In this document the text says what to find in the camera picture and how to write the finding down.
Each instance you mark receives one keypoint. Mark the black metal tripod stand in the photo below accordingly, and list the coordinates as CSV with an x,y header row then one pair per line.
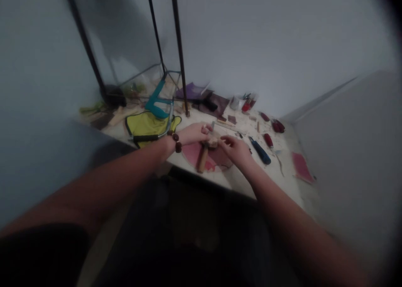
x,y
138,48

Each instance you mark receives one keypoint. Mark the person's right fingers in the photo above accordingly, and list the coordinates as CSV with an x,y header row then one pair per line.
x,y
226,142

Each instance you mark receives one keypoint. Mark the red bottle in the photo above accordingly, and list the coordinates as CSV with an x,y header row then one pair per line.
x,y
247,104

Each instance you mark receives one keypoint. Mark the black clamp tool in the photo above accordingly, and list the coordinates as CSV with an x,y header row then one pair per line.
x,y
205,103

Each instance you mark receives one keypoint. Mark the metal cup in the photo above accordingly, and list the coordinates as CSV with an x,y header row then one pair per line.
x,y
236,102

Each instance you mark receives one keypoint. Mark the person's left fingers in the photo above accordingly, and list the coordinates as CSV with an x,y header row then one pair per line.
x,y
204,130

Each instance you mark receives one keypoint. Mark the yellow green cloth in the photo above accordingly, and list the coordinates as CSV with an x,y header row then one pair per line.
x,y
147,126

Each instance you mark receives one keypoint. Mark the pink sandpaper sheet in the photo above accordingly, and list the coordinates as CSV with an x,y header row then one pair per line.
x,y
303,168

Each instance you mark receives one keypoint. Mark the light wooden block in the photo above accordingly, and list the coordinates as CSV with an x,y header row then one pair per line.
x,y
116,117

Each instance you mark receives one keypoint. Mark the person's right hand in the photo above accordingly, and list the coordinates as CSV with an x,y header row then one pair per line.
x,y
236,151

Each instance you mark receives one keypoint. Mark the small metal carving tool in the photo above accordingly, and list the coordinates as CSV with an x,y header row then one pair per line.
x,y
213,126

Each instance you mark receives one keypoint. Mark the person's left hand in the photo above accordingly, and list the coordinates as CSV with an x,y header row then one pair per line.
x,y
193,135

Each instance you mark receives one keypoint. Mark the small wooden carving piece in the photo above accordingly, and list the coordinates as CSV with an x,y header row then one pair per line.
x,y
212,141

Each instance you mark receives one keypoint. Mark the pink round mat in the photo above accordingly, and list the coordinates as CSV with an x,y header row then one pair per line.
x,y
205,156

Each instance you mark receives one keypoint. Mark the teal frame hacksaw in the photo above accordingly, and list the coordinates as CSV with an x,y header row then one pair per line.
x,y
157,106

